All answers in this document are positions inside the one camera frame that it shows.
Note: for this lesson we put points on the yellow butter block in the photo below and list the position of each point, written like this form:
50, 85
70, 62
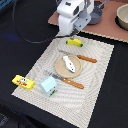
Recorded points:
23, 82

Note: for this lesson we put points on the fork with wooden handle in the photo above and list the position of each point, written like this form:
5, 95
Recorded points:
66, 80

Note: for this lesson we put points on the round wooden plate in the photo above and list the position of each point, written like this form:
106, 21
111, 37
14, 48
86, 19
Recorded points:
60, 67

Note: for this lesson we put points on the beige woven placemat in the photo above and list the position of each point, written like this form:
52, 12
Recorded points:
69, 103

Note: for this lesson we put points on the beige bowl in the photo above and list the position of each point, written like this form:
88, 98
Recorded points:
122, 14

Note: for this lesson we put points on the dark grey saucepan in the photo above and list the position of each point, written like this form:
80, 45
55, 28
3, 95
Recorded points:
96, 14

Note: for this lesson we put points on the light blue milk carton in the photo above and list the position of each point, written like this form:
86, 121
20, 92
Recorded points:
49, 86

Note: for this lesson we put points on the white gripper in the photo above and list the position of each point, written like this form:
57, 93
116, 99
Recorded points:
74, 15

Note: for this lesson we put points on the knife with wooden handle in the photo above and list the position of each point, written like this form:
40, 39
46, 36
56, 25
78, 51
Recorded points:
80, 56

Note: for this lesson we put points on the yellow toy banana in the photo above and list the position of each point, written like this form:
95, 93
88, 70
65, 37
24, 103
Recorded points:
75, 41

